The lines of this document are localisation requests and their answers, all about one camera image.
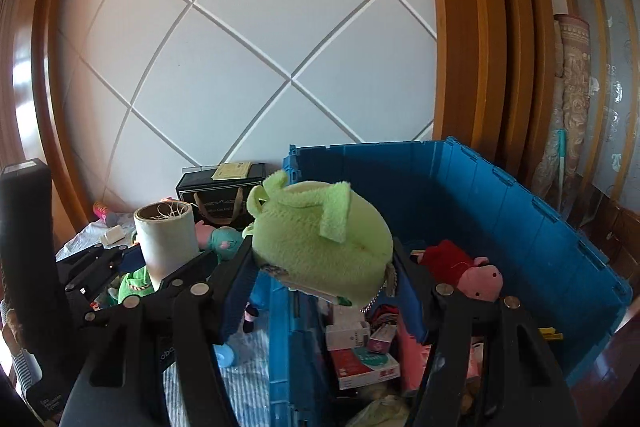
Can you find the rolled patterned carpet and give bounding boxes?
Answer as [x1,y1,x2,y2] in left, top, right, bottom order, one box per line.
[531,13,592,210]

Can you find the light green plush toy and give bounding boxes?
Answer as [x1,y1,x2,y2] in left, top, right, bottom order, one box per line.
[243,169,396,309]

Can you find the black gift box gold handle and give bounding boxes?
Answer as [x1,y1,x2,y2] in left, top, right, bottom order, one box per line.
[175,162,266,228]

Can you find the light blue plastic boomerang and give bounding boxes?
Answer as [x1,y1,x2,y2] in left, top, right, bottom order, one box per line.
[214,343,237,369]

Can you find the pale yellow flat packet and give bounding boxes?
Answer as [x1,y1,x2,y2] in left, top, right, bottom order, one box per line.
[211,162,252,181]

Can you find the striped bed sheet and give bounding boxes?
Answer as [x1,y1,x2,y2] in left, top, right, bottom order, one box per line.
[54,217,281,427]

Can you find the pale green soft packet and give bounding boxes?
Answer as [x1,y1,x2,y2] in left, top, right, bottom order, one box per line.
[345,394,418,427]

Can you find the pink snack can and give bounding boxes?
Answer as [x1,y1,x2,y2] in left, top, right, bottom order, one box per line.
[92,201,120,226]

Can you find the pink cloth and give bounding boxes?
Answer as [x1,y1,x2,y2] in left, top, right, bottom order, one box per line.
[397,319,436,395]

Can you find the white cardboard roll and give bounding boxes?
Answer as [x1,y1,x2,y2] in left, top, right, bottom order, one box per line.
[133,201,201,290]

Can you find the patterned glass door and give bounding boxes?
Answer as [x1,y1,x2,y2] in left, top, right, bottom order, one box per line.
[545,0,640,212]

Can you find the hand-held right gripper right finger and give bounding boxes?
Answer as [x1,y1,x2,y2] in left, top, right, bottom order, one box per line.
[394,248,583,427]

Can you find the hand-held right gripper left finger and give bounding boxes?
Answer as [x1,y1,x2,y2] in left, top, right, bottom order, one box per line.
[59,237,257,427]

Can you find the pig plush teal dress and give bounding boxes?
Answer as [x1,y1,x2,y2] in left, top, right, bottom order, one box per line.
[194,223,246,264]

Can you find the pig plush red dress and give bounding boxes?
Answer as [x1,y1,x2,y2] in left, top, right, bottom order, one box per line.
[419,239,504,303]

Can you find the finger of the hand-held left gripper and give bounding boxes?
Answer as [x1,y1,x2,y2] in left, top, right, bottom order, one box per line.
[159,249,222,294]
[54,244,137,299]

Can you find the small pink white box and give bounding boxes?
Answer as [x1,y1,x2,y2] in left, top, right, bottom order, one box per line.
[366,323,397,354]

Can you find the white padded wooden headboard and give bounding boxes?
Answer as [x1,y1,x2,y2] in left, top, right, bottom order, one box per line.
[10,0,551,228]

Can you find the white box red label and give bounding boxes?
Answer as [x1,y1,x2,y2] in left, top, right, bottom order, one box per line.
[330,347,401,390]

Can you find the blue plastic storage crate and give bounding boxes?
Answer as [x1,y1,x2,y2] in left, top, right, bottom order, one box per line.
[267,136,633,427]

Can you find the yellow duck plush green hat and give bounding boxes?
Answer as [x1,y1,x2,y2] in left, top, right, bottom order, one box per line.
[107,264,153,306]

